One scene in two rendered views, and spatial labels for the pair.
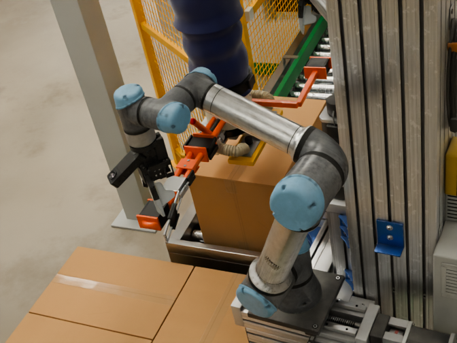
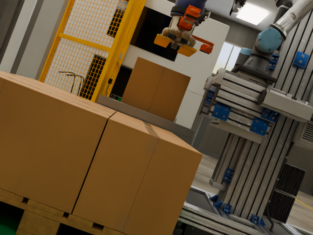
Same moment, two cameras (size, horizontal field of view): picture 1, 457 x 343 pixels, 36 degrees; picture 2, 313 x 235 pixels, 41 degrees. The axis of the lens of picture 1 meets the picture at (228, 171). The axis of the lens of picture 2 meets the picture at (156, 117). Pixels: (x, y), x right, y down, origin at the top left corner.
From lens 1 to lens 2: 253 cm
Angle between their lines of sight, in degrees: 48
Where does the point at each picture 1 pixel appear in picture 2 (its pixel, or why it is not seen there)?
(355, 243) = (280, 64)
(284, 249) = (306, 7)
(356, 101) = not seen: outside the picture
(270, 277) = (287, 24)
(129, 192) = not seen: hidden behind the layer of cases
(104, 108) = (40, 45)
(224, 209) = (147, 86)
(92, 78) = (46, 24)
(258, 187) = (179, 75)
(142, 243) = not seen: hidden behind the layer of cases
